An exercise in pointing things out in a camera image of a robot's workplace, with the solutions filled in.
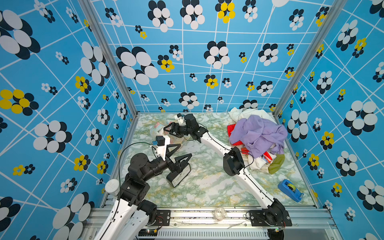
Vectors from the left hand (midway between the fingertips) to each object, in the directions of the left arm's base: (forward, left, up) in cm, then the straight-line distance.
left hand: (185, 150), depth 62 cm
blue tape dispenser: (-7, -54, -27) cm, 61 cm away
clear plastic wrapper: (-18, -16, -32) cm, 40 cm away
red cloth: (+15, -35, -26) cm, 46 cm away
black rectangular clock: (-3, +6, -23) cm, 24 cm away
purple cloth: (+20, -42, -15) cm, 48 cm away
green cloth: (+8, -53, -29) cm, 61 cm away
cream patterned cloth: (+24, +19, -16) cm, 35 cm away
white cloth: (+49, -35, -28) cm, 66 cm away
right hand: (+26, +14, -20) cm, 36 cm away
